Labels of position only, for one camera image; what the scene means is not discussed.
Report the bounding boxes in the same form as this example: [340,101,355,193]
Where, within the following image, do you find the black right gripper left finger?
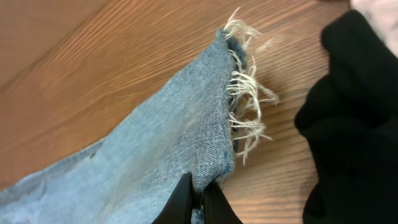
[152,173,193,224]

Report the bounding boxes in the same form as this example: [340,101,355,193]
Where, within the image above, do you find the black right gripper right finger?
[202,182,243,224]

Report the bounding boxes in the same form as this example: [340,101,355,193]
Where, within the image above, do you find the light blue denim jeans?
[0,7,279,224]

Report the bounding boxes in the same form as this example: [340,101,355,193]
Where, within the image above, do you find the black garment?
[294,10,397,224]

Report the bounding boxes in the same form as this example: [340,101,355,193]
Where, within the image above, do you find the white beige garment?
[350,0,398,56]

